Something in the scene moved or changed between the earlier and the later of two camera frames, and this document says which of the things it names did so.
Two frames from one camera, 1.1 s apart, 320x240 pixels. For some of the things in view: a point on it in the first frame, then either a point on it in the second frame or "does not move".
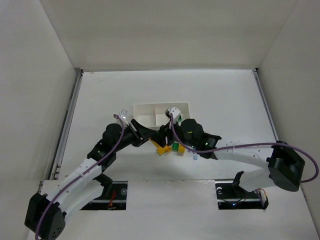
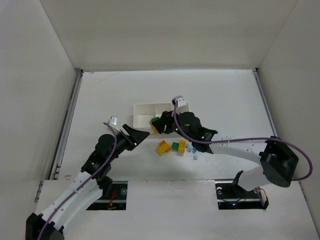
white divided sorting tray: x=153 y=116 does not move
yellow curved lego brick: x=181 y=149 does not move
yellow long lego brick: x=155 y=143 to x=155 y=131
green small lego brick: x=175 y=146 does not move
